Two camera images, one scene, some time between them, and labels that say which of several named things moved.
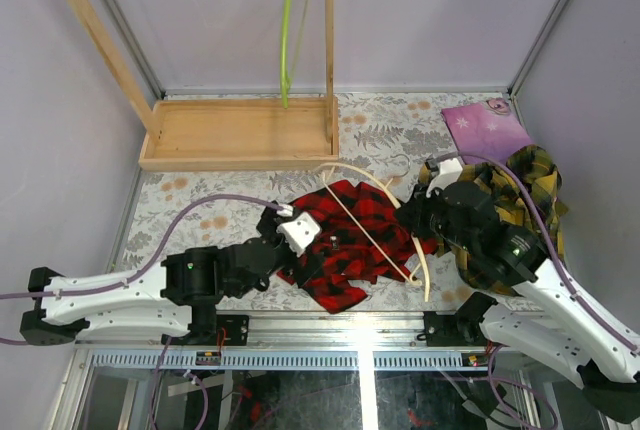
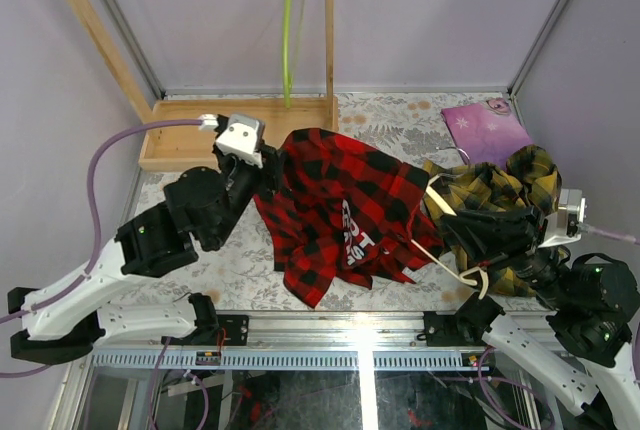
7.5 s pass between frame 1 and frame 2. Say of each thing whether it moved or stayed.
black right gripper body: moved
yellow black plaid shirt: stayed
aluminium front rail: stayed
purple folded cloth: stayed
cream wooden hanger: moved
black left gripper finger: moved
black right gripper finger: moved
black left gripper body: moved
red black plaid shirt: moved
